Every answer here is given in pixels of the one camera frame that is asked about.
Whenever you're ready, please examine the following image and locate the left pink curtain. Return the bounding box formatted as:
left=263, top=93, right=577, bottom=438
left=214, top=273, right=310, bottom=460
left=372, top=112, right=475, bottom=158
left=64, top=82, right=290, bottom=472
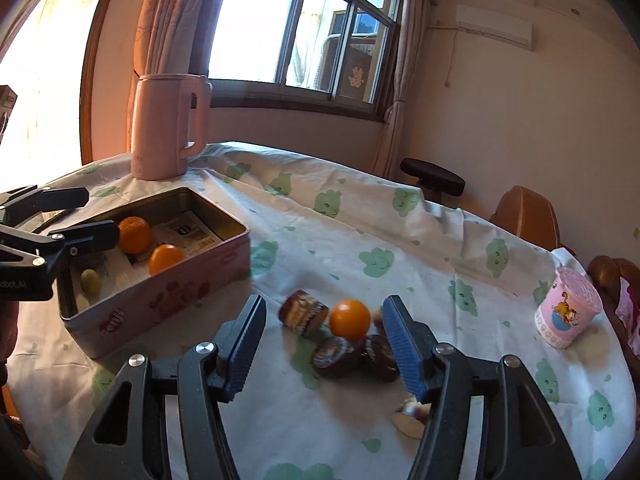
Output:
left=126, top=0, right=204, bottom=148

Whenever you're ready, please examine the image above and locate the orange on table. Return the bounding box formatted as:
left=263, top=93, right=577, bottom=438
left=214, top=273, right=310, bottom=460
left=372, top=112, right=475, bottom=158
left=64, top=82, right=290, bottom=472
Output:
left=329, top=299, right=371, bottom=340

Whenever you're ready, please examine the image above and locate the pink electric kettle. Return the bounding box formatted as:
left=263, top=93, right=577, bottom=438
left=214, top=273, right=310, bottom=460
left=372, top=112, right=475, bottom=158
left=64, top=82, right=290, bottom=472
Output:
left=131, top=74, right=212, bottom=181

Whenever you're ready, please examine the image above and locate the brown leather armchair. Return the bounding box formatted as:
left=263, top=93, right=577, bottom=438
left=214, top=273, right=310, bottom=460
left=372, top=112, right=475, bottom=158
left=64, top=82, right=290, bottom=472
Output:
left=489, top=185, right=561, bottom=252

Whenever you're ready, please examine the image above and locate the brown framed window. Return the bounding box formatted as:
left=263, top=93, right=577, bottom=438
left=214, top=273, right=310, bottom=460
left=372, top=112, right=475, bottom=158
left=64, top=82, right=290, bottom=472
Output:
left=189, top=0, right=402, bottom=120

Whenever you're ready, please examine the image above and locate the pink curtain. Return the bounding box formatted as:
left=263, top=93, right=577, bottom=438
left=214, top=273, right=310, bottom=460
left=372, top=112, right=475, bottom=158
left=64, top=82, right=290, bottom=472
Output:
left=126, top=0, right=204, bottom=148
left=372, top=0, right=437, bottom=179

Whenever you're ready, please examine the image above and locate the sugarcane piece near oranges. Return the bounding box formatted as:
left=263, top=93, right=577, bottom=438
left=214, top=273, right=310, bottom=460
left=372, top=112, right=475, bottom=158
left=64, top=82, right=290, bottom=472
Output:
left=278, top=289, right=329, bottom=338

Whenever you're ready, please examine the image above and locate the pink cartoon cat cup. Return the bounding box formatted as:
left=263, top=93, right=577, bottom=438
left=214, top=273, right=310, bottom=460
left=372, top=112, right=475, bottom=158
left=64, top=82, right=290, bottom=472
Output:
left=534, top=266, right=603, bottom=349

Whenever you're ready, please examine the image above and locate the orange in tin back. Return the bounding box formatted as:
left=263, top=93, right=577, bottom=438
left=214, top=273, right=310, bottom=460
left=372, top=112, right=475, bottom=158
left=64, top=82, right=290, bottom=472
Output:
left=118, top=216, right=154, bottom=255

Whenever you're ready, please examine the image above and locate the orange in tin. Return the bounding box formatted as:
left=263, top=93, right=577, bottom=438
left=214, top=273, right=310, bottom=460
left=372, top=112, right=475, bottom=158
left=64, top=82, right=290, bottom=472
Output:
left=118, top=216, right=154, bottom=255
left=148, top=244, right=186, bottom=275

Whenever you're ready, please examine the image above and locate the paper leaflet in tin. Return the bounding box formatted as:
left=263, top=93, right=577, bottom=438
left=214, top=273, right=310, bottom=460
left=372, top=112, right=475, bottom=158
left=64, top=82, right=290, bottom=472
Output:
left=70, top=211, right=221, bottom=311

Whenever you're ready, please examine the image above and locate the brown leather sofa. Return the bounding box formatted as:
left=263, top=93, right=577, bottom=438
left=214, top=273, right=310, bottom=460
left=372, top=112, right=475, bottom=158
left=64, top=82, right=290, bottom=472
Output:
left=587, top=256, right=639, bottom=388

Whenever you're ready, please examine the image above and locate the cut purple sugarcane piece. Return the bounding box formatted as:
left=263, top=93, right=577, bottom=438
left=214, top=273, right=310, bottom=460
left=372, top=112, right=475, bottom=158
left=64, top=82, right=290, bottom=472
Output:
left=390, top=396, right=432, bottom=440

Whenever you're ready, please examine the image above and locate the white green cloud tablecloth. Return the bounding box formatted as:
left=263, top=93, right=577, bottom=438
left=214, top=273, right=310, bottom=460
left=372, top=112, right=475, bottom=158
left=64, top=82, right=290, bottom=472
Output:
left=9, top=143, right=636, bottom=479

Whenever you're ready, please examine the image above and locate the white air conditioner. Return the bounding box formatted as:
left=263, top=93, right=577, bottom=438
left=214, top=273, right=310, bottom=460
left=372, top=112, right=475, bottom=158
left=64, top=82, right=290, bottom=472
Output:
left=456, top=6, right=534, bottom=51

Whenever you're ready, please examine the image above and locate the pink metal tin box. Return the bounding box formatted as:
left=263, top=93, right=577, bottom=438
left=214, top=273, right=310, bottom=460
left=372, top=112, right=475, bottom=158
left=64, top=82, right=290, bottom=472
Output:
left=56, top=188, right=250, bottom=359

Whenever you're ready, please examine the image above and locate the dark red date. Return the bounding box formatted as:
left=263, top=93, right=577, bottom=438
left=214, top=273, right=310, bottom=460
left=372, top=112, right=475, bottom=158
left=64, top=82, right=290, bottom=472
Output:
left=361, top=334, right=399, bottom=382

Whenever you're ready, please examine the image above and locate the dark water chestnut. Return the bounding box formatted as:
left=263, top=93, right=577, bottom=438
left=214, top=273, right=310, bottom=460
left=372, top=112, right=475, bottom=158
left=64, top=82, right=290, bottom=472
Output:
left=310, top=336, right=362, bottom=379

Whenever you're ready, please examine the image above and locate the black round stool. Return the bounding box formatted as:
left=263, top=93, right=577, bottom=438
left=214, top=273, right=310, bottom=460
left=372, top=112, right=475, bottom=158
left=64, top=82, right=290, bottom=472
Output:
left=399, top=157, right=465, bottom=204

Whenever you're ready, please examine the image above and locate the orange in tin front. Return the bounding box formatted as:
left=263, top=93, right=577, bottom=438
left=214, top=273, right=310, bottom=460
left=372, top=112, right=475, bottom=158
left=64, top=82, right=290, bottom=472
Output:
left=148, top=244, right=186, bottom=275

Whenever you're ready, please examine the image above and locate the pink floral cloth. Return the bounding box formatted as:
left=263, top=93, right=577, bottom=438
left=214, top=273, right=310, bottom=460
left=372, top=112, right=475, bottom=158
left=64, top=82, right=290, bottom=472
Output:
left=615, top=278, right=640, bottom=358

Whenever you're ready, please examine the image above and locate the small brown longan fruit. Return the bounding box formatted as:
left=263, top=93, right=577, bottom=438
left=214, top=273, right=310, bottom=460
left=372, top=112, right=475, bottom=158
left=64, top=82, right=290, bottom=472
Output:
left=371, top=308, right=385, bottom=335

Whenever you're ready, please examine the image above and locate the right pink curtain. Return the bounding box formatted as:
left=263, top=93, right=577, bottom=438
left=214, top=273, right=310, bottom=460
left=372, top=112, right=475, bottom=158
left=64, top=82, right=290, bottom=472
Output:
left=372, top=0, right=437, bottom=179

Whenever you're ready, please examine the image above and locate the small green fruit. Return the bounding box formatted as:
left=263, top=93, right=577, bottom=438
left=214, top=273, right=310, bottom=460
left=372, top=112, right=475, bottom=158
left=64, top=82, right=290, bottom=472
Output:
left=80, top=269, right=102, bottom=297

